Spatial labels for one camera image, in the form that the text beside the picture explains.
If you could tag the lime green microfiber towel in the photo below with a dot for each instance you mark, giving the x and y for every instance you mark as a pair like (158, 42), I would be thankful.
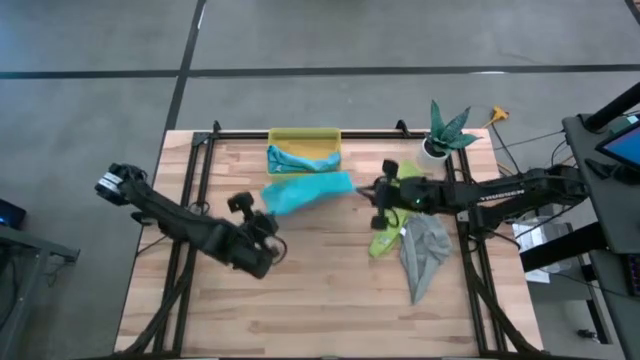
(382, 242)

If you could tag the clear plastic bag with paper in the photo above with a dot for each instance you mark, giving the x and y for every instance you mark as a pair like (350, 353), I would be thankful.
(540, 245)

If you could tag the black equipment cart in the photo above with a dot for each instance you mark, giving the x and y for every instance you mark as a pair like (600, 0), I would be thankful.
(615, 215)

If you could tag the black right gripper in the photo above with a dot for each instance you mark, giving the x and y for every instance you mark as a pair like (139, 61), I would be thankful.
(405, 197)

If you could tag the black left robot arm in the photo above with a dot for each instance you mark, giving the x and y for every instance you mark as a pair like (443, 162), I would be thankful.
(165, 215)

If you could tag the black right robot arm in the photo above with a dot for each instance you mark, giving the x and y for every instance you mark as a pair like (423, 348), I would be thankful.
(500, 195)

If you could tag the teal microfiber towel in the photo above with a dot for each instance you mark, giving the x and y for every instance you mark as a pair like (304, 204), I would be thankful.
(305, 192)

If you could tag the tablet with blue screen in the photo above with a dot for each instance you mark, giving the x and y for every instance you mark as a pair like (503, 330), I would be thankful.
(622, 145)

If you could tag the yellow translucent plastic basket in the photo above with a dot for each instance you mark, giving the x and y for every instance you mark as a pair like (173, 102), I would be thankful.
(305, 137)

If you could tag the dark device with blue light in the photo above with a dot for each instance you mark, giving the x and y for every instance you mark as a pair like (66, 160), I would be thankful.
(10, 214)

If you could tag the light blue microfiber towel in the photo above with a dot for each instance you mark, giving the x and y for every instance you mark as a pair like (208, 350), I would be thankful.
(300, 162)

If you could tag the black aluminium table frame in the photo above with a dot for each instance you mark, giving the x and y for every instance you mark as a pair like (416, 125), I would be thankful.
(350, 135)

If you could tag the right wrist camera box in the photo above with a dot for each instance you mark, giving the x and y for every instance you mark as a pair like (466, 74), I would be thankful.
(390, 169)

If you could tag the snake plant in white pot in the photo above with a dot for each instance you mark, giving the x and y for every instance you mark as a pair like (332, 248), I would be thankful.
(442, 140)

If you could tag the grey side table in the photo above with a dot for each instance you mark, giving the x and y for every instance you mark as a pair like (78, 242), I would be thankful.
(30, 260)

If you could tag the grey microfiber towel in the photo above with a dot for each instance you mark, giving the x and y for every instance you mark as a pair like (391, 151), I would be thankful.
(425, 250)

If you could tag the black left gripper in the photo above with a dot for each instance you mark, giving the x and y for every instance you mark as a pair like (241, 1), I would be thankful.
(245, 247)

